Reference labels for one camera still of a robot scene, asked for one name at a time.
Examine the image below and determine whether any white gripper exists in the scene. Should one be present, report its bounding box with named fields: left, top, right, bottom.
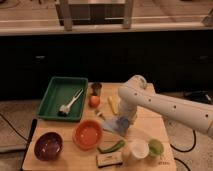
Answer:
left=118, top=100, right=137, bottom=130

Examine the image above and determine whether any blue sponge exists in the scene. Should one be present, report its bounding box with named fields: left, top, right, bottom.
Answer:
left=116, top=117, right=130, bottom=133

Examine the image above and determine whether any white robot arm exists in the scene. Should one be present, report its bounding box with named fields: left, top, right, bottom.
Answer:
left=118, top=75, right=213, bottom=139

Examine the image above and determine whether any red orange bowl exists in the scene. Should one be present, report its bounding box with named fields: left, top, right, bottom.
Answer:
left=72, top=119, right=103, bottom=150

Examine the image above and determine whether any dark purple bowl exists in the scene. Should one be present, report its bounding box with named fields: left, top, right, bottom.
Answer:
left=34, top=132, right=63, bottom=161

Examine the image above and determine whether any green chili pepper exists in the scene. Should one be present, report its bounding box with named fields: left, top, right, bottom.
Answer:
left=97, top=140, right=125, bottom=154

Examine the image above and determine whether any white cup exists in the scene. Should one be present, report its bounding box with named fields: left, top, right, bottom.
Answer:
left=129, top=139, right=149, bottom=160

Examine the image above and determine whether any green lime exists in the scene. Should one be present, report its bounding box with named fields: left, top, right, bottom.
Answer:
left=148, top=139, right=164, bottom=157

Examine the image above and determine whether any orange peach fruit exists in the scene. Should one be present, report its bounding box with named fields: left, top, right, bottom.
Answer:
left=89, top=96, right=100, bottom=108

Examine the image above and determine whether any small dark metal cup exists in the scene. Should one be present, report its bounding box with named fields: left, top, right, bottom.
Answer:
left=91, top=82, right=102, bottom=96

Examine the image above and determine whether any small tan box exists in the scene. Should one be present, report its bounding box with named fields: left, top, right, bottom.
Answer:
left=96, top=152, right=123, bottom=168

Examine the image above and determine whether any green plastic tray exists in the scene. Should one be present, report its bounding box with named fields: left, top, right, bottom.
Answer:
left=37, top=76, right=88, bottom=122

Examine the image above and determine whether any yellow handled spatula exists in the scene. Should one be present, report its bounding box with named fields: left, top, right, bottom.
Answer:
left=101, top=96, right=127, bottom=138

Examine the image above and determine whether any black cable right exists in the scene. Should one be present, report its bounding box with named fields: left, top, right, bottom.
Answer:
left=169, top=129, right=198, bottom=171

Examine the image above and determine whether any black cable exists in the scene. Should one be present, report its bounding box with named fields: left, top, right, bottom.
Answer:
left=169, top=129, right=198, bottom=171
left=0, top=112, right=30, bottom=142

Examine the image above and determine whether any black cable left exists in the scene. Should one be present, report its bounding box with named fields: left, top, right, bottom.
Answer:
left=0, top=112, right=30, bottom=142

